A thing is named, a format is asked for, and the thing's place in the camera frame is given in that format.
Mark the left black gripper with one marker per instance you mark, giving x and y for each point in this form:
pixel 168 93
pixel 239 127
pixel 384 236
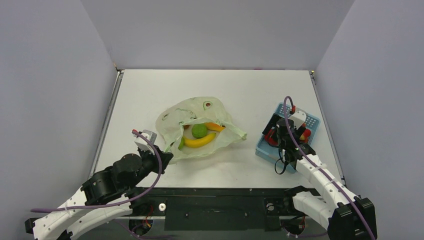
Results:
pixel 165 157

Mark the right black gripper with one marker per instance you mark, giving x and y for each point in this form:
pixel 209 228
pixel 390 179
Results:
pixel 276 127

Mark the red fake apple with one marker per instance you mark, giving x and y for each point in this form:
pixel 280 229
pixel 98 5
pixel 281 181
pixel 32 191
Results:
pixel 271 138

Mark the pale green plastic bag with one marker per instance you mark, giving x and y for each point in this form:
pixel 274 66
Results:
pixel 192 111

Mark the green fake apple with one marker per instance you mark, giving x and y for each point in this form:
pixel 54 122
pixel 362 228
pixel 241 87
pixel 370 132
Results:
pixel 199 131

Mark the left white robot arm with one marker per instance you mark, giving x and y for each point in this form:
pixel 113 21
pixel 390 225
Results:
pixel 108 194

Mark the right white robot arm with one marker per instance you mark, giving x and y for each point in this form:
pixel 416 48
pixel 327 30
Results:
pixel 343 214

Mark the small green fake fruit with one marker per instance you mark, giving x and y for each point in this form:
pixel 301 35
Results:
pixel 181 144

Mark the red fake grape bunch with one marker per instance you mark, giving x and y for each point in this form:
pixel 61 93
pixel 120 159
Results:
pixel 303 133

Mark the yellow fake banana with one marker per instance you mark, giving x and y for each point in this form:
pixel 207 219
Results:
pixel 199 142

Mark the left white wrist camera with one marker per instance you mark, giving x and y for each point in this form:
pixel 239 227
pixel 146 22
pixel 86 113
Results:
pixel 144 140

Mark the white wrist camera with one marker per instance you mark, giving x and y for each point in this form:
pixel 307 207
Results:
pixel 144 140
pixel 298 116

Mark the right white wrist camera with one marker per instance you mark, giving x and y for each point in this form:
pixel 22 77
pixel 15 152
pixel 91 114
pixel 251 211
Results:
pixel 298 116

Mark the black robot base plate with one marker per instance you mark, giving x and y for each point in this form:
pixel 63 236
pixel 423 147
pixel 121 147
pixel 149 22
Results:
pixel 214 209

